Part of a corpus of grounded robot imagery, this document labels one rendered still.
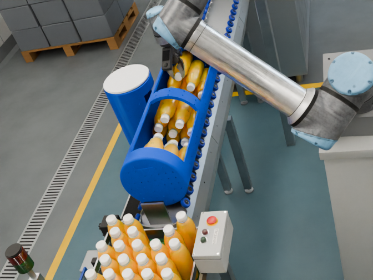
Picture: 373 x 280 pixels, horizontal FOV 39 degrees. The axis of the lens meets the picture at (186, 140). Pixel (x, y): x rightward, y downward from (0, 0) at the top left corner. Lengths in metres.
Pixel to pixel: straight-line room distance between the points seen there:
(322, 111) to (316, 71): 2.68
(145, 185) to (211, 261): 0.50
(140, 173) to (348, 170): 0.82
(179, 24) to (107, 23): 3.96
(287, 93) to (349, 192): 0.62
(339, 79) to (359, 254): 1.00
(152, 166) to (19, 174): 2.65
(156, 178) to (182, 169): 0.11
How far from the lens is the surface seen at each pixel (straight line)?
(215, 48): 1.74
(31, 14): 5.99
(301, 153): 3.71
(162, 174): 2.10
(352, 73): 1.80
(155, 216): 2.18
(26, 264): 1.98
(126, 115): 3.01
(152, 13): 2.41
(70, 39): 5.96
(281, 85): 1.77
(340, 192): 2.22
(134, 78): 2.99
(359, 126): 2.07
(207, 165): 2.45
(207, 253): 1.82
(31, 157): 4.74
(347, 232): 2.41
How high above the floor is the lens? 2.48
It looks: 37 degrees down
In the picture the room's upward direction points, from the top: 21 degrees counter-clockwise
